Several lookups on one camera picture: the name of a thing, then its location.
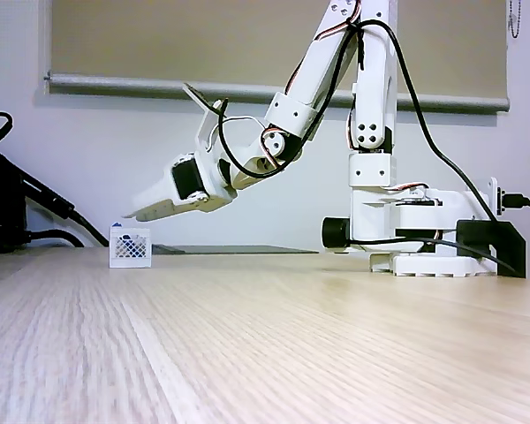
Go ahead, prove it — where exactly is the blue peg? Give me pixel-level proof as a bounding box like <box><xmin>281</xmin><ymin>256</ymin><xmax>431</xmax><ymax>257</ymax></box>
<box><xmin>110</xmin><ymin>222</ymin><xmax>148</xmax><ymax>259</ymax></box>

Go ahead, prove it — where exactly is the white lattice crate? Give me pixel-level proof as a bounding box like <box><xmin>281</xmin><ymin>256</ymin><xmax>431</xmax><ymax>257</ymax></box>
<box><xmin>109</xmin><ymin>224</ymin><xmax>153</xmax><ymax>269</ymax></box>

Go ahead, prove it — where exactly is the black round clamp knob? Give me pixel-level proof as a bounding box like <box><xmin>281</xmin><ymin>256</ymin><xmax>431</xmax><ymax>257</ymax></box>
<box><xmin>321</xmin><ymin>216</ymin><xmax>352</xmax><ymax>249</ymax></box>

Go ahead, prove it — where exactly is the beige roller blind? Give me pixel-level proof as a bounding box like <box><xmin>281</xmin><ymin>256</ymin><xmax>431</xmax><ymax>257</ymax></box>
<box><xmin>43</xmin><ymin>0</ymin><xmax>511</xmax><ymax>115</ymax></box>

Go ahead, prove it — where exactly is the black table clamp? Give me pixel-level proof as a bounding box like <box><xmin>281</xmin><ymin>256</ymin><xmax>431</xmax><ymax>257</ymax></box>
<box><xmin>456</xmin><ymin>219</ymin><xmax>528</xmax><ymax>280</ymax></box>

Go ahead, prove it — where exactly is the gripper camera board mount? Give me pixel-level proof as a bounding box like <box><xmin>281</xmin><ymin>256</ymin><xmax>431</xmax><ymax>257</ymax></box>
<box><xmin>182</xmin><ymin>82</ymin><xmax>229</xmax><ymax>154</ymax></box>

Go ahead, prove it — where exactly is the black equipment with cables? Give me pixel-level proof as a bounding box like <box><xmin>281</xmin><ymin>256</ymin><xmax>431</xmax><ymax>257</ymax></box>
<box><xmin>0</xmin><ymin>148</ymin><xmax>110</xmax><ymax>258</ymax></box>

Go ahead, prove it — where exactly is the black power cable plug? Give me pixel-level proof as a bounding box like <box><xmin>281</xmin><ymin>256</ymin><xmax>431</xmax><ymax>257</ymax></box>
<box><xmin>504</xmin><ymin>193</ymin><xmax>530</xmax><ymax>223</ymax></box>

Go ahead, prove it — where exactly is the metal bead chain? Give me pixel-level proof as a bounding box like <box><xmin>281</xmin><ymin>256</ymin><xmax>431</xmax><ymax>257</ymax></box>
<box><xmin>506</xmin><ymin>0</ymin><xmax>525</xmax><ymax>41</ymax></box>

